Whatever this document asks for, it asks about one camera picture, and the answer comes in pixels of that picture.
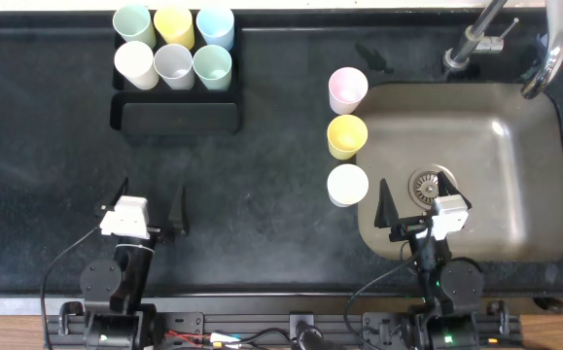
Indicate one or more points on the black tray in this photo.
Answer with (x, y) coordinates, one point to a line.
(179, 116)

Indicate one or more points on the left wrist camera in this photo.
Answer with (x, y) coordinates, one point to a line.
(125, 218)

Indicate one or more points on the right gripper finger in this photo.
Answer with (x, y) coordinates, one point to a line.
(446, 187)
(386, 209)

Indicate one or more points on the steel sink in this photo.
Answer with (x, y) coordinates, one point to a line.
(495, 146)

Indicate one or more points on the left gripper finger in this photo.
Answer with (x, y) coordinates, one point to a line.
(122, 190)
(180, 214)

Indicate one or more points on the white cup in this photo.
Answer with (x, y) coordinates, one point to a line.
(346, 185)
(134, 60)

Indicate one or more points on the steel tap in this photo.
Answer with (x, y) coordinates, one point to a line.
(470, 36)

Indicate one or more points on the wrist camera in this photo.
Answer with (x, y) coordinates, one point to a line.
(125, 218)
(448, 219)

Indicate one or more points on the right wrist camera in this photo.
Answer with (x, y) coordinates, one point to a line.
(448, 219)

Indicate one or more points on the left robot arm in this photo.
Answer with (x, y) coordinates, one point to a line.
(132, 277)

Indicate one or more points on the pink cup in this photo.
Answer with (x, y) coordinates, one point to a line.
(346, 85)

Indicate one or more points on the mounting rail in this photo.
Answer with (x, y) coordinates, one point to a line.
(261, 323)

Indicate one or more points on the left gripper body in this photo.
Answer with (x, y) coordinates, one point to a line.
(160, 233)

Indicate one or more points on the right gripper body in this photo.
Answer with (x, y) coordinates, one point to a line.
(407, 228)

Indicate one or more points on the yellow cup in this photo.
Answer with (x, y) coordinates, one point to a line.
(346, 133)
(174, 24)

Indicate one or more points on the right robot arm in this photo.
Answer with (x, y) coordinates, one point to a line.
(461, 284)

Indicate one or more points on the green cup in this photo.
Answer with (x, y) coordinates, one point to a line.
(132, 24)
(212, 63)

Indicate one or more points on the blue cup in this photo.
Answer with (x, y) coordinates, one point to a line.
(215, 24)

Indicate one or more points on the grey cup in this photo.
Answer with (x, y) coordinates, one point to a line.
(173, 63)

